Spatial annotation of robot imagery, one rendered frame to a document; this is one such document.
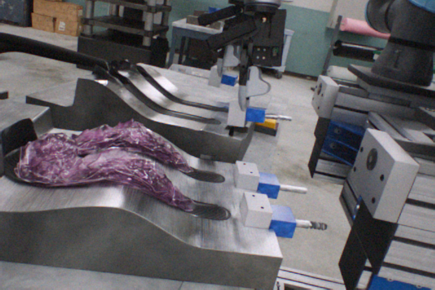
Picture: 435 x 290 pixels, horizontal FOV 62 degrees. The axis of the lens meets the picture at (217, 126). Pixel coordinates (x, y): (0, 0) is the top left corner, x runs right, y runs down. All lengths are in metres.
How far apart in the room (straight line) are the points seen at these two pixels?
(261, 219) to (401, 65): 0.63
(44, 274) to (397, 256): 0.47
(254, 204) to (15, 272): 0.31
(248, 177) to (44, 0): 7.08
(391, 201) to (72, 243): 0.41
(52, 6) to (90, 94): 6.69
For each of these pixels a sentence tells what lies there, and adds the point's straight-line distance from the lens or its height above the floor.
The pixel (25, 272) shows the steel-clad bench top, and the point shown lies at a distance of 0.52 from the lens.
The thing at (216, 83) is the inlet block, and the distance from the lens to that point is 1.06.
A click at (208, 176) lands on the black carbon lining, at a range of 0.65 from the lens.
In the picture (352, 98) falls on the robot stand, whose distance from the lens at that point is 1.01.
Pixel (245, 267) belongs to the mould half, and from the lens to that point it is 0.50.
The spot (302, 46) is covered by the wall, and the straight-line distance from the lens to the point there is 7.28.
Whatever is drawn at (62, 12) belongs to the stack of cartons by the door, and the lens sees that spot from 7.42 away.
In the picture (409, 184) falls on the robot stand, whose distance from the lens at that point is 0.55.
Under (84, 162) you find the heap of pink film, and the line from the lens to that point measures 0.53.
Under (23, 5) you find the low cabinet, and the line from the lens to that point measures 7.60.
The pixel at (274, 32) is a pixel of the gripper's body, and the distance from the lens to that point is 0.76.
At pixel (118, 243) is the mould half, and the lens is 0.48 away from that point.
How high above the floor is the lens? 1.14
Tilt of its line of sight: 19 degrees down
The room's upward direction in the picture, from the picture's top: 12 degrees clockwise
